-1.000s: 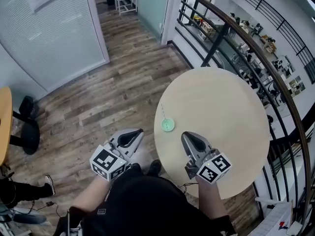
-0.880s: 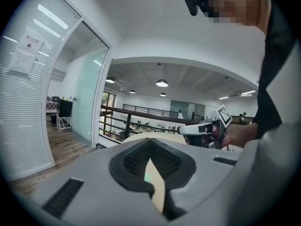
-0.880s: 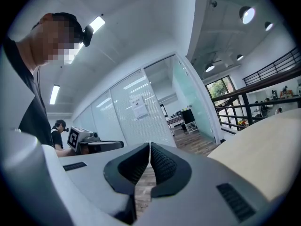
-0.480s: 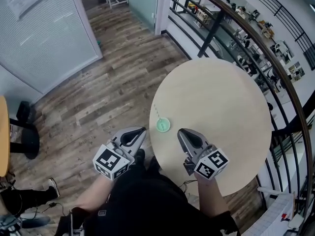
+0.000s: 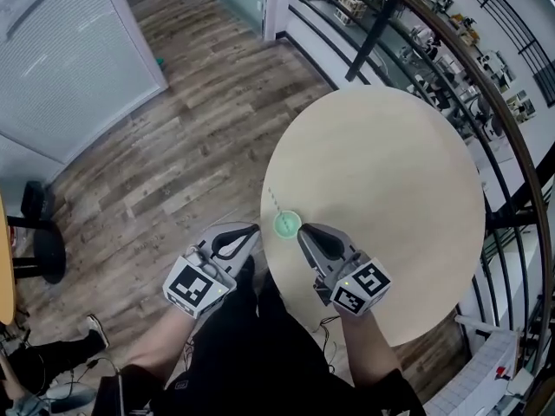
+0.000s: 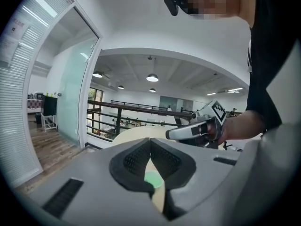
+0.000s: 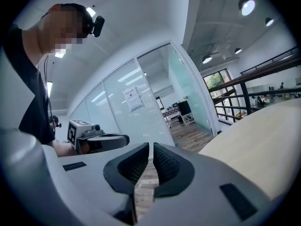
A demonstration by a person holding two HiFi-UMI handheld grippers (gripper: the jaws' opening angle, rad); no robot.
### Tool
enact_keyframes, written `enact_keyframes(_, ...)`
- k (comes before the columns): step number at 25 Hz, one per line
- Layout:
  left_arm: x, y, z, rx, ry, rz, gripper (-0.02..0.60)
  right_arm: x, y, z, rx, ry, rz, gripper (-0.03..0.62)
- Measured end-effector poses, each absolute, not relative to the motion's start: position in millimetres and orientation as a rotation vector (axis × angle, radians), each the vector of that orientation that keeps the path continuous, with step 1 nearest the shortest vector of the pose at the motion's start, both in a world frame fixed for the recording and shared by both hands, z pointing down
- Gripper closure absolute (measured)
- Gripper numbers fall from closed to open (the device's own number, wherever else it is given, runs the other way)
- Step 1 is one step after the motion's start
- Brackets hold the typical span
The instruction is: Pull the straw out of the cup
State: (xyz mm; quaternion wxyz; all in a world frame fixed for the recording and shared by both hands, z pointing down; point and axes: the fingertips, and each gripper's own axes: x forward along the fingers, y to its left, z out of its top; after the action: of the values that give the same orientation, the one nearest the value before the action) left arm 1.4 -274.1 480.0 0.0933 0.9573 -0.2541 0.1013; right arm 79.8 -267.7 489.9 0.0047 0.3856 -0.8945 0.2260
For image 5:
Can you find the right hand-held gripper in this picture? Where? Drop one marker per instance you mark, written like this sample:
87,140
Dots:
360,286

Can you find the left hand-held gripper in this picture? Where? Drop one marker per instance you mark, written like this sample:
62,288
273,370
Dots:
193,286

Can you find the green cup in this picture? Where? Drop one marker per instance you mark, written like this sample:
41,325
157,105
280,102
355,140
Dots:
291,228

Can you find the striped straw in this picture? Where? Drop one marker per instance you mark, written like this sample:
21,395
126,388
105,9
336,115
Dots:
277,206

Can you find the person's right forearm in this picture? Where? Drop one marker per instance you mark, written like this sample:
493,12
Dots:
368,349

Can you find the person's left forearm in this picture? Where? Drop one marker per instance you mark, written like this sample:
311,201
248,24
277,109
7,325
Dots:
156,345

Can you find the person's black clothing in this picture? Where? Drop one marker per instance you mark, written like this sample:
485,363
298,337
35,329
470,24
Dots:
260,353

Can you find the black stool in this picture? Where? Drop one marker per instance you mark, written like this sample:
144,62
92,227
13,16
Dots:
45,241

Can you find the white grid board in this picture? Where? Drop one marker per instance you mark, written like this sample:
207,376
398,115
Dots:
477,375

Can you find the black metal railing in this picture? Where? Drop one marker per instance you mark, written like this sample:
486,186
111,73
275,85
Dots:
373,37

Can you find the small red object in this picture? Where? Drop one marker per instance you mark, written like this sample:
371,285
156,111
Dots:
502,372

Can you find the yellow wooden table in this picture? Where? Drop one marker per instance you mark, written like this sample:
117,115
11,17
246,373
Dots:
5,267

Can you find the glass partition with white blinds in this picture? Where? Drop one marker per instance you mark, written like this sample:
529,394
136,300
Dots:
65,80

